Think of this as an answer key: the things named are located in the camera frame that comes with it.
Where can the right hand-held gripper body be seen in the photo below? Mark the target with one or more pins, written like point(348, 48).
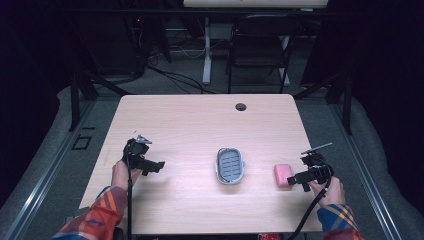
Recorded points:
point(316, 171)

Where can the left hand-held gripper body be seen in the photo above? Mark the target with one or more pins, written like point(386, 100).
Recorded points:
point(135, 156)

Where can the pink soap bar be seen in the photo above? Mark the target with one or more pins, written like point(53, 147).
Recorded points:
point(282, 175)

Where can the grey soap dish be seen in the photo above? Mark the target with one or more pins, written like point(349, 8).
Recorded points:
point(230, 165)

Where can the person's left hand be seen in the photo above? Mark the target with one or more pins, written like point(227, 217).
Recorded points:
point(120, 175)

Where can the person's right hand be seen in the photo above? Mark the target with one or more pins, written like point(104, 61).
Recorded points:
point(331, 195)

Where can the red packet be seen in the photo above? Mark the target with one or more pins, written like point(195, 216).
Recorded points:
point(269, 236)

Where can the black metal stand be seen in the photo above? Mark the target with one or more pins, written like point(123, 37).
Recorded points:
point(75, 100)
point(347, 106)

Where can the dark computer tower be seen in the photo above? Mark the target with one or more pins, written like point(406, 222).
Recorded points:
point(113, 43)

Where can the white table leg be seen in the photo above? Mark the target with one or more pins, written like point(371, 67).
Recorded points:
point(207, 56)

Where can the black folding chair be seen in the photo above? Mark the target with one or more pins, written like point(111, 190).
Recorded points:
point(258, 50)

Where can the aluminium floor rail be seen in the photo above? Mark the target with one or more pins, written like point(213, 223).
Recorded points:
point(40, 190)
point(370, 180)

